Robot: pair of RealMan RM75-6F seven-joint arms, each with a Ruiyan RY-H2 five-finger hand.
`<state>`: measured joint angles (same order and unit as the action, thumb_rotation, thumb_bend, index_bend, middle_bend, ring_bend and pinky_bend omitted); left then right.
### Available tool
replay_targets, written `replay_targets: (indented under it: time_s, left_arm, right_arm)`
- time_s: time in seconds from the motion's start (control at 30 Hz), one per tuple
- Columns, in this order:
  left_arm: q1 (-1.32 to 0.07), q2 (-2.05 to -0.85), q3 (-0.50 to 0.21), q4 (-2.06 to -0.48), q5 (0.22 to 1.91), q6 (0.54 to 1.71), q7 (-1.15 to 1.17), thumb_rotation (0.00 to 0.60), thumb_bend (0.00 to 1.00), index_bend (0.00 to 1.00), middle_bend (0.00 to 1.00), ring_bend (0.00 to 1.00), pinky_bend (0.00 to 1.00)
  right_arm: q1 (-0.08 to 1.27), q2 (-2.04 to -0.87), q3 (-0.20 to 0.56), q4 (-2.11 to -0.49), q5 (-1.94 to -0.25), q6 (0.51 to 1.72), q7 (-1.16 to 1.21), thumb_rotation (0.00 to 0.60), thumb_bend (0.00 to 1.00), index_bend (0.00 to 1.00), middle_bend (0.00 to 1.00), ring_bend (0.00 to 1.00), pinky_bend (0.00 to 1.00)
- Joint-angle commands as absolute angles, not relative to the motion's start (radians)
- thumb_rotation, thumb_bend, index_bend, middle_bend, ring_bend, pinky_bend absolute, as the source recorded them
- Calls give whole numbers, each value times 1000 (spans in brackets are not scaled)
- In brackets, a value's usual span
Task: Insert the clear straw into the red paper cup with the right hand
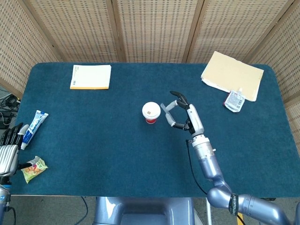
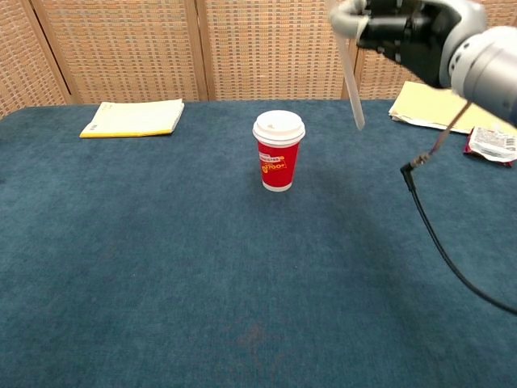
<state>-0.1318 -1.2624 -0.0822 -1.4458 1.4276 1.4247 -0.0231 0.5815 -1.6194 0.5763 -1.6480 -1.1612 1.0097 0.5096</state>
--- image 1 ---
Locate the blue carpet table cover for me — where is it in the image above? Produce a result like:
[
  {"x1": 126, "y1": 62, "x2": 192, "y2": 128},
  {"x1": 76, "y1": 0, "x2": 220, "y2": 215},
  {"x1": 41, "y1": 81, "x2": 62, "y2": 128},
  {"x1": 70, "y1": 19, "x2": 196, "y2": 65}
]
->
[{"x1": 10, "y1": 62, "x2": 298, "y2": 197}]

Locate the green snack packet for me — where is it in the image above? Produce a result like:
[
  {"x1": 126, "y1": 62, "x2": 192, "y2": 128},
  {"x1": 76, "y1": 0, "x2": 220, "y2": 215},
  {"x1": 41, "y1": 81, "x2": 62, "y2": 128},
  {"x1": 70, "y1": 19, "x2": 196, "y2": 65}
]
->
[{"x1": 21, "y1": 157, "x2": 49, "y2": 184}]

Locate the black velcro strap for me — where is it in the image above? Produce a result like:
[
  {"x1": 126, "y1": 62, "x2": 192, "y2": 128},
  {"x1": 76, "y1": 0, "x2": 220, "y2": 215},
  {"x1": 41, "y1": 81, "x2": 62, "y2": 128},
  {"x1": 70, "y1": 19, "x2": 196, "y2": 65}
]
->
[{"x1": 228, "y1": 193, "x2": 239, "y2": 216}]

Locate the wicker folding screen panel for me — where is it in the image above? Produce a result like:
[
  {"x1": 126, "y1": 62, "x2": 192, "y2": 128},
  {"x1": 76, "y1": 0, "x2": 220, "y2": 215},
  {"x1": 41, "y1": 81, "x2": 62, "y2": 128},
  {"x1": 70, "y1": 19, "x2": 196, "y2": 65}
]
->
[
  {"x1": 110, "y1": 0, "x2": 206, "y2": 63},
  {"x1": 246, "y1": 7, "x2": 300, "y2": 139},
  {"x1": 186, "y1": 0, "x2": 295, "y2": 64},
  {"x1": 17, "y1": 0, "x2": 126, "y2": 63},
  {"x1": 0, "y1": 0, "x2": 60, "y2": 99}
]

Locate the blue-grey robot torso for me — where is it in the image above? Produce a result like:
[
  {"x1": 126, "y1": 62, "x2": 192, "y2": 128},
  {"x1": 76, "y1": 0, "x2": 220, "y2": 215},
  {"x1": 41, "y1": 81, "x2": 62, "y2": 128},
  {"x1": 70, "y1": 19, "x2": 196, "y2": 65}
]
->
[{"x1": 93, "y1": 196, "x2": 196, "y2": 225}]

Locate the red white snack pouch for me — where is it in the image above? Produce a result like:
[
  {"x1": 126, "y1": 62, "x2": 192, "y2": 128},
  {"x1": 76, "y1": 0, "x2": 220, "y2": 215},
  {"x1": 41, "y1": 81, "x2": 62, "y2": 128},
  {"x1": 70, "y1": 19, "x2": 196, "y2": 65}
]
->
[{"x1": 224, "y1": 88, "x2": 246, "y2": 113}]

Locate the red paper cup white lid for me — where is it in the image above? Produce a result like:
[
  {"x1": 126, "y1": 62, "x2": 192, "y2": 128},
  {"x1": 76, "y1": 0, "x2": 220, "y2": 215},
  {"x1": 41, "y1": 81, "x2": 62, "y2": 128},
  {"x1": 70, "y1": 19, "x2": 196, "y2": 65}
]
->
[{"x1": 142, "y1": 101, "x2": 161, "y2": 125}]

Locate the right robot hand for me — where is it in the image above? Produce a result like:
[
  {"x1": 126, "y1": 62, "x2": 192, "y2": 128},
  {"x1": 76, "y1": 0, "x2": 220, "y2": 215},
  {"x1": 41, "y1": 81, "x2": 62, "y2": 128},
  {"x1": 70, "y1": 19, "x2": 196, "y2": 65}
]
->
[{"x1": 165, "y1": 90, "x2": 204, "y2": 137}]

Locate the clear plastic drinking straw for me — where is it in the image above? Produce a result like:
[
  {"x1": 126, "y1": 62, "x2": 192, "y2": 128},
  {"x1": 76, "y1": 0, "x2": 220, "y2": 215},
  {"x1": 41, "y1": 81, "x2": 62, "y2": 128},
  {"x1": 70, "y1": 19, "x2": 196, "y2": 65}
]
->
[{"x1": 160, "y1": 102, "x2": 170, "y2": 118}]

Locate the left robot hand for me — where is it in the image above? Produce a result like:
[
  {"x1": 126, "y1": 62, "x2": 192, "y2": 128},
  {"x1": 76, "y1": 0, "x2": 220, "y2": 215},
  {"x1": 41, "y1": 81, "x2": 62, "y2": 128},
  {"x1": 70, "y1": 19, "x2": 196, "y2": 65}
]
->
[{"x1": 0, "y1": 122, "x2": 40, "y2": 177}]

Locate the black floor cable bundle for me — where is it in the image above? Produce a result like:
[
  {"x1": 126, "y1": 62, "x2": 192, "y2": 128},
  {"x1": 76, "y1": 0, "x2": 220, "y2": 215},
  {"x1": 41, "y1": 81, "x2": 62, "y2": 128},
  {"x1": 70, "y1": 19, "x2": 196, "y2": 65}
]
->
[{"x1": 0, "y1": 93, "x2": 22, "y2": 129}]

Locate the white booklet yellow edge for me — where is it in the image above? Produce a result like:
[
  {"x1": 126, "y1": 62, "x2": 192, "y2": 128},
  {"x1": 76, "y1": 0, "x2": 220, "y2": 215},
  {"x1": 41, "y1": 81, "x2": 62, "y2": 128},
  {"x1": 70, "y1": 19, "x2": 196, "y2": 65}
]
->
[{"x1": 69, "y1": 64, "x2": 112, "y2": 90}]

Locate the beige manila folder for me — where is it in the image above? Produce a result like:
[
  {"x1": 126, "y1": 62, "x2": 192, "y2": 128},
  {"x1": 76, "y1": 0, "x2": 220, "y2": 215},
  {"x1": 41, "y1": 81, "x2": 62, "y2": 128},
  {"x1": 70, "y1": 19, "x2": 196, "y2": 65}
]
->
[{"x1": 201, "y1": 51, "x2": 264, "y2": 102}]

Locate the blue white toothpaste tube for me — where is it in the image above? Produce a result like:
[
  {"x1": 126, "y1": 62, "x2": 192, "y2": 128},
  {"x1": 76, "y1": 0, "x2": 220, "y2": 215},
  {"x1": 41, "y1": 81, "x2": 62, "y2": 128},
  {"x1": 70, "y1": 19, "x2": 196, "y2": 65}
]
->
[{"x1": 20, "y1": 110, "x2": 49, "y2": 150}]

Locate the white table leg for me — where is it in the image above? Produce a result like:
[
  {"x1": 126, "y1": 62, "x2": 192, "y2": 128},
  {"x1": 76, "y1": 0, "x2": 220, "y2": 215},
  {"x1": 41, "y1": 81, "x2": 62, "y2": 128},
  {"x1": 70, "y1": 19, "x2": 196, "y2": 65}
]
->
[{"x1": 205, "y1": 198, "x2": 213, "y2": 225}]

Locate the blue floor cable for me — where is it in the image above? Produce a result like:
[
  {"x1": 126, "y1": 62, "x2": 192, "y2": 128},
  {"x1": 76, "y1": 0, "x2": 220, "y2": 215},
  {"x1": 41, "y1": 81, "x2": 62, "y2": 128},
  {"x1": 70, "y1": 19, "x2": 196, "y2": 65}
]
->
[{"x1": 81, "y1": 196, "x2": 89, "y2": 225}]

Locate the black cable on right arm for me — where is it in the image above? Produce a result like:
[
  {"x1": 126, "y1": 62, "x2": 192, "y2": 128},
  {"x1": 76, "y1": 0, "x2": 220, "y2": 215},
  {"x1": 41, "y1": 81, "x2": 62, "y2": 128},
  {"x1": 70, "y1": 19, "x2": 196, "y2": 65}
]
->
[{"x1": 186, "y1": 139, "x2": 209, "y2": 195}]

